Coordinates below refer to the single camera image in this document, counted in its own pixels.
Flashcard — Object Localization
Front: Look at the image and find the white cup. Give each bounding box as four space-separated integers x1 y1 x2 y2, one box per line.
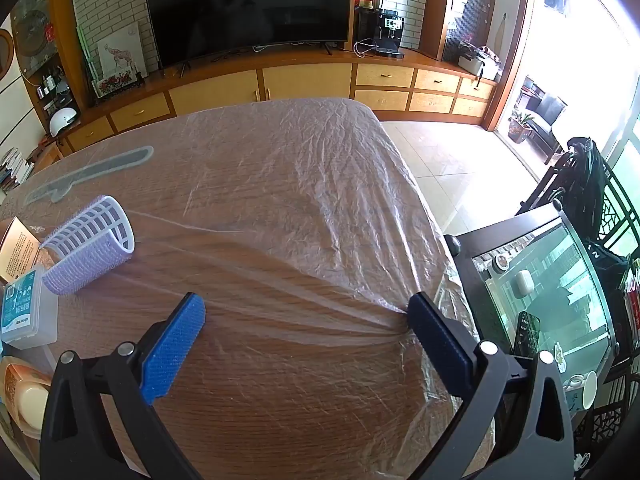
562 371 599 413

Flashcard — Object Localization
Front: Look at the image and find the table with plastic cover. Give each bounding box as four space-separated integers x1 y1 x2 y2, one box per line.
0 97 496 480

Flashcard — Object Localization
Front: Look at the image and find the stack of books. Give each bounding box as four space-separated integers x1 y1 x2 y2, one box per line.
0 147 35 193

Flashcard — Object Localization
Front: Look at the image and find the glass top side table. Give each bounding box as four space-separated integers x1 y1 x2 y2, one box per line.
442 203 631 461

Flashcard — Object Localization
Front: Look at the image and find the black jacket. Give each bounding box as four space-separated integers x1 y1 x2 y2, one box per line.
560 136 608 241

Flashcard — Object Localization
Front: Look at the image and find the white box on cabinet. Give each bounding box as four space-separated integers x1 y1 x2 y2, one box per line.
457 42 502 81

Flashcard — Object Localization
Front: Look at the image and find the orange cardboard box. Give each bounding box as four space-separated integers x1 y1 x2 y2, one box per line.
0 216 42 285

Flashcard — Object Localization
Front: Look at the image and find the white helmet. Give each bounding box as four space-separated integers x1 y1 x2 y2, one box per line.
48 106 79 137

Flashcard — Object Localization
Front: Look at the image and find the white animal painting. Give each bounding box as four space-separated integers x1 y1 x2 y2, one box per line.
96 22 147 81

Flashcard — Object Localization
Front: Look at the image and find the dark armchair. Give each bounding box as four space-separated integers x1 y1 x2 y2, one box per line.
520 76 568 156

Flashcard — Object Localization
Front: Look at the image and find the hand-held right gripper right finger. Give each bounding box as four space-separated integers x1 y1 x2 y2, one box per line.
406 291 576 480

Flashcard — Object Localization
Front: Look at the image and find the clear plastic box blue label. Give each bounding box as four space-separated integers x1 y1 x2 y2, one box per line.
0 266 60 350

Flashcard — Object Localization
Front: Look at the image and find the orange yellow paper cup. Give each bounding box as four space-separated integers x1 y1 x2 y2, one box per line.
0 355 53 441

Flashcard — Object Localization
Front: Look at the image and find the black remote control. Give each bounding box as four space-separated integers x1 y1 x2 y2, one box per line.
514 311 542 361

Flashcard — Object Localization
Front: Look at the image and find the black flat television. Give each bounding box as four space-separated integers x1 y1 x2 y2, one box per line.
143 0 351 70

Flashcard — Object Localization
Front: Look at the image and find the black coffee machine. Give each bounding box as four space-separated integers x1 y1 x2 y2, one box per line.
372 8 406 59

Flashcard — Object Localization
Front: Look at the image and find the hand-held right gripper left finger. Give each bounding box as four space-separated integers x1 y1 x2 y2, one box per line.
39 291 207 480

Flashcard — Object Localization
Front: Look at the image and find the wooden television cabinet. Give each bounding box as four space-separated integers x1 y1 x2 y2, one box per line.
47 45 501 156

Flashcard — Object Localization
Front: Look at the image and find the dark carved wooden chair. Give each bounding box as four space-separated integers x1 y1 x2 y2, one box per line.
515 152 636 261

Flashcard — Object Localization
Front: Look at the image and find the potted plant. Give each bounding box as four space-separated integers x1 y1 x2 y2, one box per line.
507 110 536 145

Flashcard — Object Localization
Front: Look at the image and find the red floral framed picture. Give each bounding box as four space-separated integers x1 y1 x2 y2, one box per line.
94 71 147 98

